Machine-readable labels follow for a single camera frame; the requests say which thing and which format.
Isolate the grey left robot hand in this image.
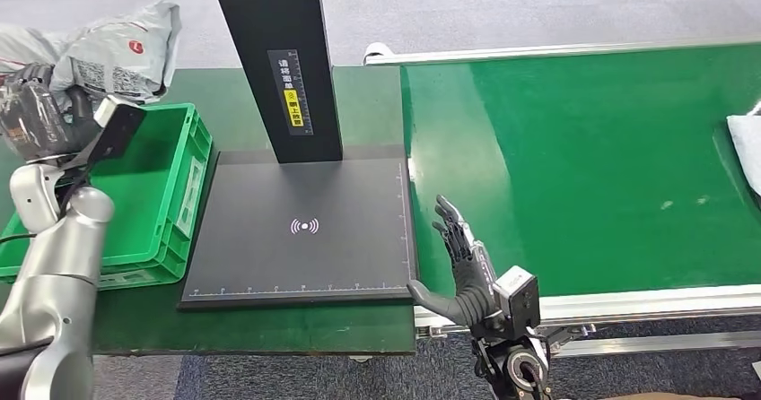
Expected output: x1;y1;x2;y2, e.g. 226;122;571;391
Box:
0;64;102;164

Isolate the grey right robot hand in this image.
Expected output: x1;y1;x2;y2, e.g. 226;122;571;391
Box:
407;194;506;327

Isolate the grey plastic mailer package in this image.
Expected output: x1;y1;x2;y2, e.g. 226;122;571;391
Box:
0;0;183;106

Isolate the green conveyor belt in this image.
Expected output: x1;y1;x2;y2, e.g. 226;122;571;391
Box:
399;43;761;299

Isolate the black inbound scanner machine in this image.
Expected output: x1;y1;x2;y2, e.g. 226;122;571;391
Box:
177;0;420;312

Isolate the white plastic mailer package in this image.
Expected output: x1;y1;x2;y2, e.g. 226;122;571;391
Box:
726;102;761;197

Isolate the green plastic crate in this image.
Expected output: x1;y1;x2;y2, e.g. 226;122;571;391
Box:
0;102;214;291

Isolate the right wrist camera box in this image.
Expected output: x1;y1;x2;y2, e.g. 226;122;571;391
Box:
492;265;542;340

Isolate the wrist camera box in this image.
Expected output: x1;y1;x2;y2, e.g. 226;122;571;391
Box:
492;265;542;340
89;95;148;162

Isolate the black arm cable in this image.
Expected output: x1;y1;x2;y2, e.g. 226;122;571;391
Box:
0;156;96;247

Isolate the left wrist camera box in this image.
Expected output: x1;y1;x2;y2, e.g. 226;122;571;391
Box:
89;95;148;162

